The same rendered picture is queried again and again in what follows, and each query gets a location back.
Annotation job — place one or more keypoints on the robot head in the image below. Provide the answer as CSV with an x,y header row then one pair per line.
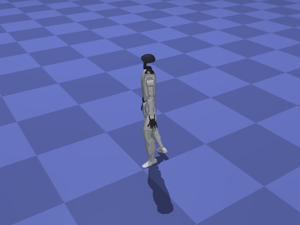
x,y
148,58

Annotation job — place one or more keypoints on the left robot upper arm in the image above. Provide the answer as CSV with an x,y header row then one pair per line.
x,y
150,88

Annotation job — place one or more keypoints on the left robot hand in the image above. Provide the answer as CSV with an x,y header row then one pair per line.
x,y
152,123

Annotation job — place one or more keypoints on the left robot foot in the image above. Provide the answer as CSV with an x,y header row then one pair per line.
x,y
149,163

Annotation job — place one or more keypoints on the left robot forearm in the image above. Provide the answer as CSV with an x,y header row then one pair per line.
x,y
151,108

